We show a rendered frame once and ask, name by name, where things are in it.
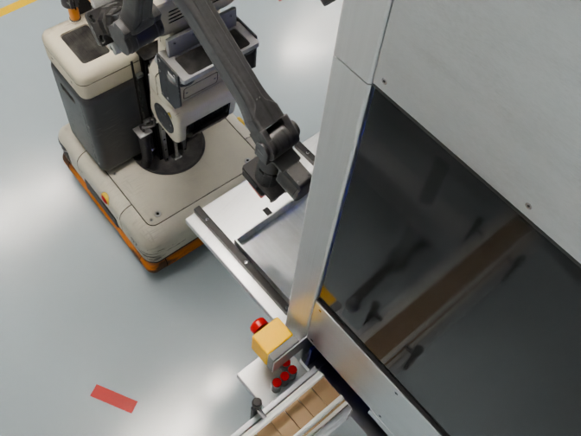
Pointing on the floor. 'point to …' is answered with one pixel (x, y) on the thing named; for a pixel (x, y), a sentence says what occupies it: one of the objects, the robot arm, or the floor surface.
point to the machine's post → (336, 150)
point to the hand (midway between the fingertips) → (263, 194)
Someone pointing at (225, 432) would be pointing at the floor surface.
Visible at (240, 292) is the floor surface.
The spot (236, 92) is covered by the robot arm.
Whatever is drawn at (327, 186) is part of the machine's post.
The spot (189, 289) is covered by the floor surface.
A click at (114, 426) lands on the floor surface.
